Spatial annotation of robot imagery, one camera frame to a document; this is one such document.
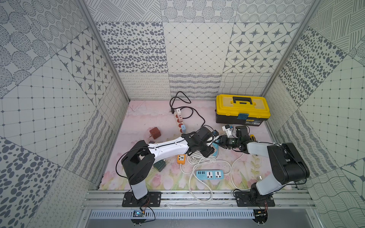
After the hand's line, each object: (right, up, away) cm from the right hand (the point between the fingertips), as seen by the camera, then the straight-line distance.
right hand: (215, 142), depth 90 cm
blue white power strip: (-5, -16, -10) cm, 20 cm away
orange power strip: (-22, -9, -4) cm, 24 cm away
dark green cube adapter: (-34, -11, -9) cm, 37 cm away
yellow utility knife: (+27, +2, +7) cm, 28 cm away
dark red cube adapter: (-40, +6, +5) cm, 41 cm away
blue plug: (-21, +9, +5) cm, 23 cm away
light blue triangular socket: (0, -2, -4) cm, 5 cm away
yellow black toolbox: (+22, +22, +3) cm, 31 cm away
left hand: (-3, 0, -8) cm, 8 cm away
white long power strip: (-24, +15, +11) cm, 30 cm away
